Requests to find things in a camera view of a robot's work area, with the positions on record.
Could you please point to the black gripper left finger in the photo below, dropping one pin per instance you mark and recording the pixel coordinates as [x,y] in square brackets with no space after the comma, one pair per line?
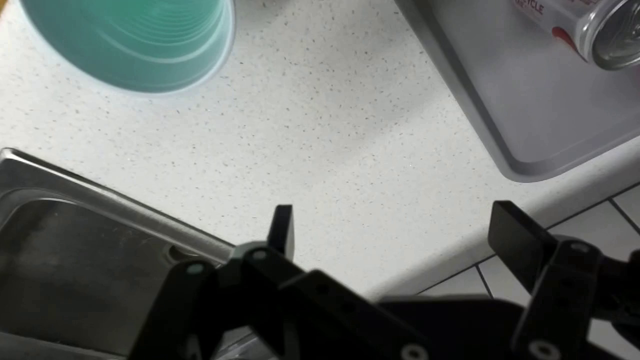
[280,230]

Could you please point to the stainless steel double sink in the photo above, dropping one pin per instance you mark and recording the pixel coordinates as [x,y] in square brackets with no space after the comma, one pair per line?
[73,266]

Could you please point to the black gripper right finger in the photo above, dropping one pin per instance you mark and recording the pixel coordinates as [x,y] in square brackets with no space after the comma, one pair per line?
[521,240]

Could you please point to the silver soda can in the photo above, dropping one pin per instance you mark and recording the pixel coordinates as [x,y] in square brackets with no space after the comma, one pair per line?
[601,30]

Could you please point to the green plastic cup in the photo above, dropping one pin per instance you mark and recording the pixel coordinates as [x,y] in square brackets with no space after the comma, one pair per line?
[133,40]

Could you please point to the grey plastic tray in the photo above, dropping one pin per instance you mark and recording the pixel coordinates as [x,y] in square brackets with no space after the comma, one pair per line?
[533,113]

